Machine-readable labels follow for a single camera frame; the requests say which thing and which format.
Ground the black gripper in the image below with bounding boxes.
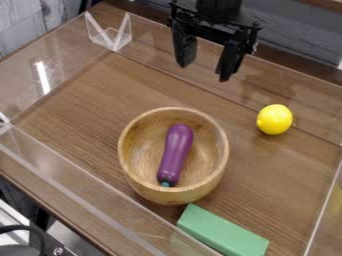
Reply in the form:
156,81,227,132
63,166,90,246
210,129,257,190
168,0,262,82

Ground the purple toy eggplant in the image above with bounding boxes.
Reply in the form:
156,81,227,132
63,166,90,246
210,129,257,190
156,124,194,187

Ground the brown wooden bowl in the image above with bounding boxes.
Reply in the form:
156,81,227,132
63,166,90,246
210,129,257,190
118,107,230,205

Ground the yellow lemon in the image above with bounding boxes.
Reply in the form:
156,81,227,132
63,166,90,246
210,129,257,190
257,104,294,135

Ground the green rectangular block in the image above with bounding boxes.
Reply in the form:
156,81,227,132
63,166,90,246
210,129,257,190
176,204,269,256

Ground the clear acrylic corner bracket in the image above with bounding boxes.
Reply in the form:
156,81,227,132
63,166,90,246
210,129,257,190
84,12,132,52

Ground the black cable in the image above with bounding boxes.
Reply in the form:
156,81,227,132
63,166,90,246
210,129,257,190
0,224,48,256

